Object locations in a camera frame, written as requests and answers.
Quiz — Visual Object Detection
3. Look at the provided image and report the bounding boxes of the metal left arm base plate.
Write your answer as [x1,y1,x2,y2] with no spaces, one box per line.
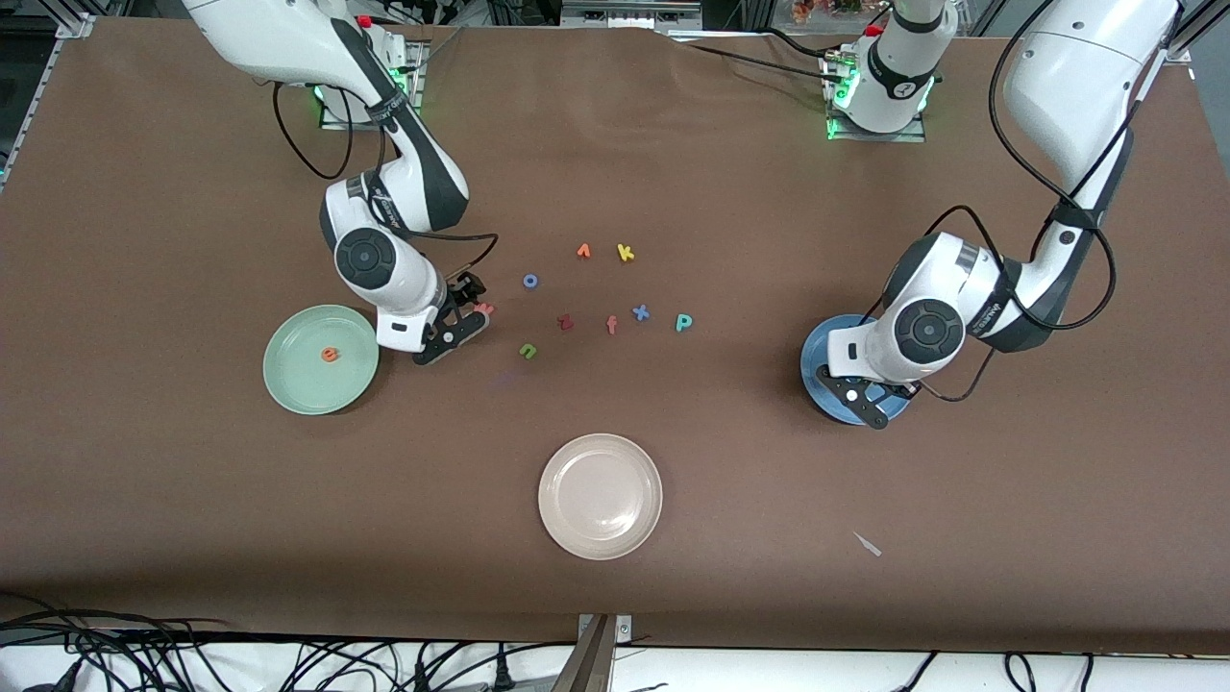
[824,48,928,143]

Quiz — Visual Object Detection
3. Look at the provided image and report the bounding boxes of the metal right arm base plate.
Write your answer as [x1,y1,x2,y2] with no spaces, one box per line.
[320,40,425,132]

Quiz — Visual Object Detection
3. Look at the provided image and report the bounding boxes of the brown table cover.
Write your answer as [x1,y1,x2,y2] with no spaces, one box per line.
[0,17,1230,656]

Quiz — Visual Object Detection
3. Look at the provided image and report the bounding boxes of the grey metal box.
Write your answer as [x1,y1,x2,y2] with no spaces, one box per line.
[562,0,702,30]

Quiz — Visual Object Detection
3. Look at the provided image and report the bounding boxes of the grey metal bracket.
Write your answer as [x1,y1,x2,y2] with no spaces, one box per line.
[553,613,633,692]

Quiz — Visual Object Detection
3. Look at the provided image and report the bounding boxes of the long black base cable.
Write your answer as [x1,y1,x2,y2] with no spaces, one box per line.
[668,37,847,86]

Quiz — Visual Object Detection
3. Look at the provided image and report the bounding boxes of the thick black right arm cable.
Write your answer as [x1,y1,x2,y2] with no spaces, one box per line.
[272,82,357,182]

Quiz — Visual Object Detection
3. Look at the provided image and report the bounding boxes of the short black base cable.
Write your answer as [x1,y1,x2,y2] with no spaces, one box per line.
[757,25,835,61]

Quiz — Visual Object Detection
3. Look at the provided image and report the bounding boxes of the thin grey base cable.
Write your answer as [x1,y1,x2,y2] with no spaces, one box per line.
[389,27,464,76]

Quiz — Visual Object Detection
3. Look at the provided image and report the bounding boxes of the aluminium table frame rail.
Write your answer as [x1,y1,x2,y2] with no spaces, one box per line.
[0,10,97,193]
[1158,0,1230,174]

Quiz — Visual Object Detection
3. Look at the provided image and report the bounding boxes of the beige plate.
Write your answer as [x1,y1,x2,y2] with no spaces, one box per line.
[538,433,664,561]

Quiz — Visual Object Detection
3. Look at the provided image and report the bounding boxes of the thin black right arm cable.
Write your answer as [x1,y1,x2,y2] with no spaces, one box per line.
[413,231,499,289]

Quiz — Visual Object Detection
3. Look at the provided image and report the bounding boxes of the blue plate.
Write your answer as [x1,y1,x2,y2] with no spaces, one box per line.
[799,315,914,426]

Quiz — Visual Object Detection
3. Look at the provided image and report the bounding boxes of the green plate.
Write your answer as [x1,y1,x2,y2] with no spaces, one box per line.
[262,305,381,416]

